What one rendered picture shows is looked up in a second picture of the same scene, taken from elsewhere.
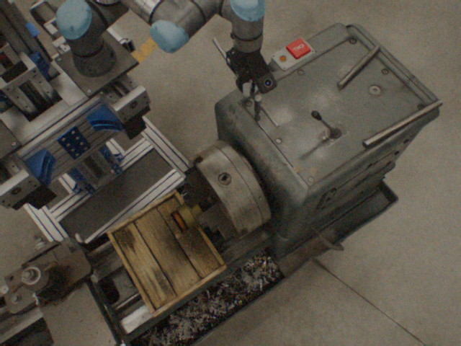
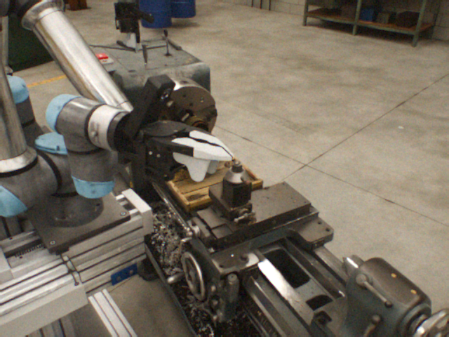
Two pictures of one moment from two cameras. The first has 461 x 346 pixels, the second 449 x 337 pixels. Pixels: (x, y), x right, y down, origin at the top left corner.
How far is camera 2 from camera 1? 1.86 m
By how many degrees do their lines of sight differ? 61
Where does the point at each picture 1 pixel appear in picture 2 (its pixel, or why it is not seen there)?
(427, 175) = not seen: hidden behind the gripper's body
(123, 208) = not seen: outside the picture
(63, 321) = (268, 207)
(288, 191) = (199, 68)
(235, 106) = (132, 74)
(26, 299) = (245, 251)
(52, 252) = (204, 217)
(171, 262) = (220, 176)
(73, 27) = (22, 83)
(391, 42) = not seen: hidden behind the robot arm
